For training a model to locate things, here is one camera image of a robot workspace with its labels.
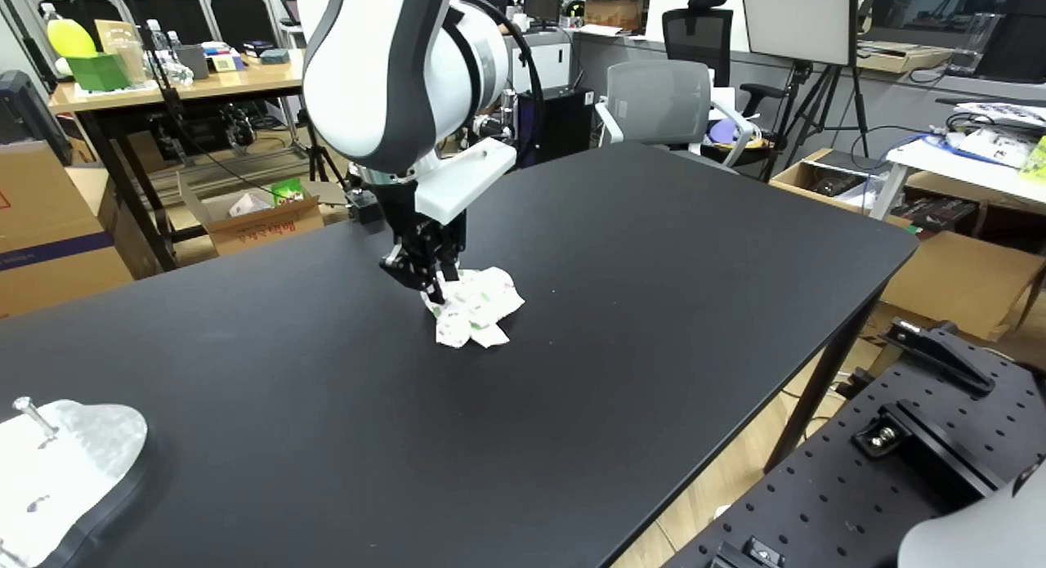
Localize white cabinet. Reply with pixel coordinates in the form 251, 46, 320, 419
505, 29, 574, 96

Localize small cardboard box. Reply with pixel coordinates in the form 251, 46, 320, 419
583, 0, 648, 32

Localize black mounting bracket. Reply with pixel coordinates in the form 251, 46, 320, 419
850, 398, 1008, 513

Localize open cardboard box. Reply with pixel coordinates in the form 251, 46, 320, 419
177, 177, 329, 257
768, 147, 914, 227

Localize black computer tower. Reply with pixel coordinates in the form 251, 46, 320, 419
518, 85, 597, 170

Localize grey office chair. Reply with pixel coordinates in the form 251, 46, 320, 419
594, 59, 758, 170

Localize white table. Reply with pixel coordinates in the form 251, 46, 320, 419
869, 101, 1046, 222

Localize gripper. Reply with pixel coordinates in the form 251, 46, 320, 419
371, 179, 468, 304

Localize white cloth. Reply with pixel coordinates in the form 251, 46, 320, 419
420, 266, 527, 350

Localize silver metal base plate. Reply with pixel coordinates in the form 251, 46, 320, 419
0, 396, 153, 568

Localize black clamp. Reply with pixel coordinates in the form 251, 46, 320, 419
878, 318, 999, 397

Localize stack of cardboard boxes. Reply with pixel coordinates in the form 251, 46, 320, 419
0, 140, 161, 320

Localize white board on tripod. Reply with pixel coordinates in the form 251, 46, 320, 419
739, 0, 874, 181

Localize silver bolt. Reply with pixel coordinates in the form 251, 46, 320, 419
11, 396, 60, 445

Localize green box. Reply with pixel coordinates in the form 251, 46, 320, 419
66, 52, 132, 93

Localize yellow-green balloon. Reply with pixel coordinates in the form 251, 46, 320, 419
46, 18, 100, 60

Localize black office chair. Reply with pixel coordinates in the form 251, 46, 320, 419
661, 0, 787, 121

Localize wooden table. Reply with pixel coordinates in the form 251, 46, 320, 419
47, 48, 310, 272

